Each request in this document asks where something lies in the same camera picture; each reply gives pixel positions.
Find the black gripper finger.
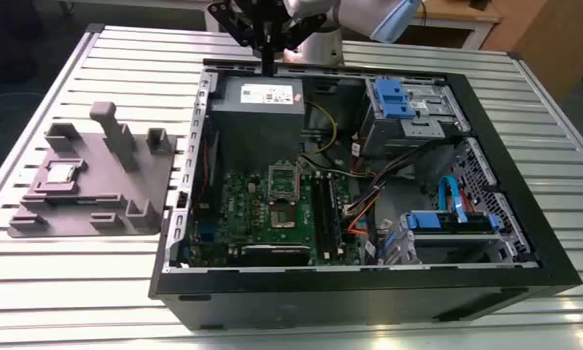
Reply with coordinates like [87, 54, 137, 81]
[268, 0, 333, 77]
[207, 0, 270, 77]

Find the blue RAM stick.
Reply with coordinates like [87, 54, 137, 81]
[45, 198, 103, 206]

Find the grey parts rack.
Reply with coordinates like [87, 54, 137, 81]
[7, 101, 179, 238]

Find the yellow wire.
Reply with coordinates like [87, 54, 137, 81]
[301, 101, 341, 157]

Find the silver drive cage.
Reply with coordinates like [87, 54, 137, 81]
[378, 209, 538, 269]
[358, 77, 470, 158]

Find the grey power supply unit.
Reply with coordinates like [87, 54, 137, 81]
[208, 76, 306, 172]

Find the dark office chair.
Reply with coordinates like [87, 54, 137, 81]
[0, 0, 48, 87]

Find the blue flat wire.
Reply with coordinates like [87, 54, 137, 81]
[437, 174, 469, 224]

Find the black cable bundle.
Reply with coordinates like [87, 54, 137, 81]
[344, 138, 468, 216]

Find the silver square CPU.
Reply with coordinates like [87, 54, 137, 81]
[47, 163, 77, 183]

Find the wooden cabinet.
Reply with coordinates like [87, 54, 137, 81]
[481, 0, 583, 105]

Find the blue disk carrier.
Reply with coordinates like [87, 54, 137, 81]
[374, 78, 418, 120]
[401, 211, 505, 235]

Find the black PC case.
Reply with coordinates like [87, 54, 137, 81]
[148, 57, 583, 331]

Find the metal socket cover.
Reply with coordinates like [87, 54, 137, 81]
[268, 164, 304, 203]

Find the orange wire bundle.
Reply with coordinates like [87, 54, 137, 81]
[344, 207, 373, 240]

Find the CPU socket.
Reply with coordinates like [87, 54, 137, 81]
[268, 201, 304, 231]

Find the wooden desk white frame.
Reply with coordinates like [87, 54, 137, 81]
[342, 0, 505, 50]

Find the brown base plate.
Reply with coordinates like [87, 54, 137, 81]
[280, 49, 345, 67]

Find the black RAM slot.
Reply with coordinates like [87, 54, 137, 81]
[324, 173, 345, 256]
[312, 173, 332, 258]

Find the black graphics card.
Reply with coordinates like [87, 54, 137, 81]
[225, 243, 313, 268]

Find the green motherboard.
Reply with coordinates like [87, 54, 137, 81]
[188, 170, 366, 268]

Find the blue board connector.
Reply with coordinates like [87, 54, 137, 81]
[197, 222, 219, 244]

